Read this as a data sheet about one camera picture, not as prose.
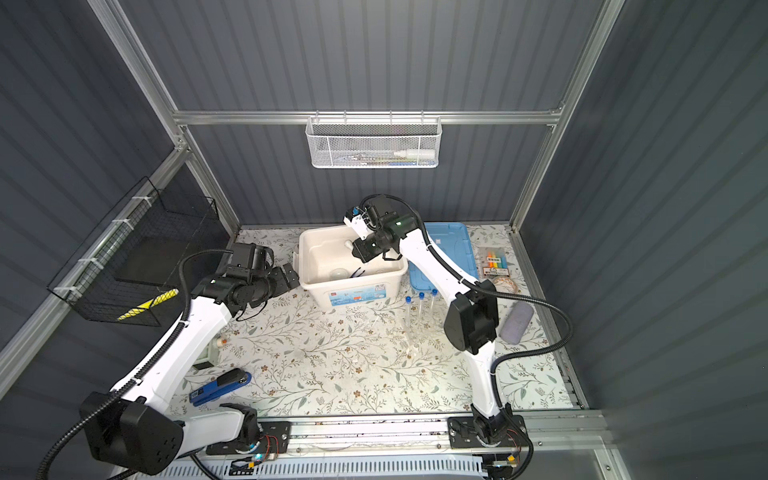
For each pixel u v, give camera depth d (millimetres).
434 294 827
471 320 518
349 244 866
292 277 738
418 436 754
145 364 422
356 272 1051
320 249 1009
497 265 1059
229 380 794
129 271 701
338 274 1049
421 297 826
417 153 868
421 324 932
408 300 808
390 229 630
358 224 777
